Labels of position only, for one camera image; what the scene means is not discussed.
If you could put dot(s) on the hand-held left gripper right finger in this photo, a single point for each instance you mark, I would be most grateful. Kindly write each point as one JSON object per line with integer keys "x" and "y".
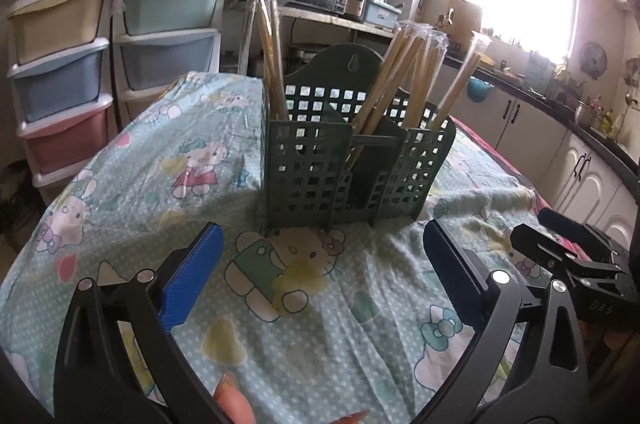
{"x": 455, "y": 279}

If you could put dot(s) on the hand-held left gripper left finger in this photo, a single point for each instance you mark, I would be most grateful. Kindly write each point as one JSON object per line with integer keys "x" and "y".
{"x": 192, "y": 279}

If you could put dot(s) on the steel pot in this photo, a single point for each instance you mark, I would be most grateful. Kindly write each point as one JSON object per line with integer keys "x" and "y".
{"x": 587, "y": 116}

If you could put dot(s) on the red under cloth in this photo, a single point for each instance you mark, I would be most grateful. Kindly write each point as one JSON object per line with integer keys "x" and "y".
{"x": 507, "y": 164}

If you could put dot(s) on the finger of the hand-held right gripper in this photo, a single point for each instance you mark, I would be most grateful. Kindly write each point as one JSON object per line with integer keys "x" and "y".
{"x": 600, "y": 299}
{"x": 570, "y": 229}

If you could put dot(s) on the green plastic utensil holder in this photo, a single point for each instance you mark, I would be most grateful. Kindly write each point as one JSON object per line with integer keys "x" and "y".
{"x": 300, "y": 174}

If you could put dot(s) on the drawer tower with cream drawer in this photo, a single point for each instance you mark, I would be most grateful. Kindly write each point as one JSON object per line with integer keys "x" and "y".
{"x": 60, "y": 88}

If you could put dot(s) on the black trash bin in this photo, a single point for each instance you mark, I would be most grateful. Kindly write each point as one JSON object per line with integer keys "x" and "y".
{"x": 15, "y": 204}

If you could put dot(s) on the metal shelf rack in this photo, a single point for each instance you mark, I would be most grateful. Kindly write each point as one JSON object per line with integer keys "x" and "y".
{"x": 325, "y": 19}

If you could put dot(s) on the cartoon printed tablecloth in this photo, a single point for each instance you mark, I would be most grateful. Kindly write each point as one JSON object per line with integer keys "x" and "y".
{"x": 350, "y": 329}

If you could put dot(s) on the blue hanging bin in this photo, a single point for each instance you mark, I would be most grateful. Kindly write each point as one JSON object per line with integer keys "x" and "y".
{"x": 480, "y": 88}

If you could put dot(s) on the blue grey storage box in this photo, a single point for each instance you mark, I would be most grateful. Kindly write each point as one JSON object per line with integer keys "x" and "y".
{"x": 382, "y": 13}

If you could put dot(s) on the person's left hand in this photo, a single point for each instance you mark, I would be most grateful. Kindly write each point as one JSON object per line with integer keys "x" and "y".
{"x": 235, "y": 399}

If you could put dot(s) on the pile of chopsticks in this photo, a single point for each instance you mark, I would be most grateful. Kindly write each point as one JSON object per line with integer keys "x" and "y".
{"x": 395, "y": 68}

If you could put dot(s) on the white kitchen cabinets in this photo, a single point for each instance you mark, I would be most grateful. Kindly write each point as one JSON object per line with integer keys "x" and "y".
{"x": 525, "y": 123}

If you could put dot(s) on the small wall fan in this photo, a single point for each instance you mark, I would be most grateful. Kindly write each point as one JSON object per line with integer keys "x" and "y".
{"x": 593, "y": 61}

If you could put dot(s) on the drawer tower with green drawer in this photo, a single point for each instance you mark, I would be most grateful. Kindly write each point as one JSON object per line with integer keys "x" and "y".
{"x": 165, "y": 63}

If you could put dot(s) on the wooden cutting board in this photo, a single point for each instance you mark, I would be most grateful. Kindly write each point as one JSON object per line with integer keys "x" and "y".
{"x": 466, "y": 18}

